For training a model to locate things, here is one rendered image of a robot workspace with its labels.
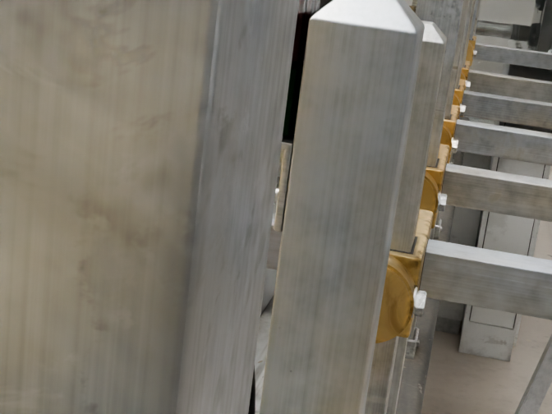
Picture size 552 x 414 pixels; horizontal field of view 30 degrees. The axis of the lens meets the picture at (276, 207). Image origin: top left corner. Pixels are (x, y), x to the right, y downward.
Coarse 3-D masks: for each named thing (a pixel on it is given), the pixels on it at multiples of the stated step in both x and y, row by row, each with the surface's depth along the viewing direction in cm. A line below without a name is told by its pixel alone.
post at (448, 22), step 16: (432, 0) 81; (448, 0) 80; (432, 16) 81; (448, 16) 81; (448, 32) 81; (448, 48) 81; (448, 64) 81; (448, 80) 82; (432, 144) 83; (432, 160) 84; (400, 352) 88; (400, 368) 88
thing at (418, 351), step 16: (448, 208) 181; (448, 224) 171; (448, 240) 163; (432, 304) 132; (416, 320) 126; (432, 320) 127; (416, 336) 115; (432, 336) 123; (416, 352) 116; (416, 368) 112; (400, 384) 107; (416, 384) 108; (400, 400) 104; (416, 400) 104
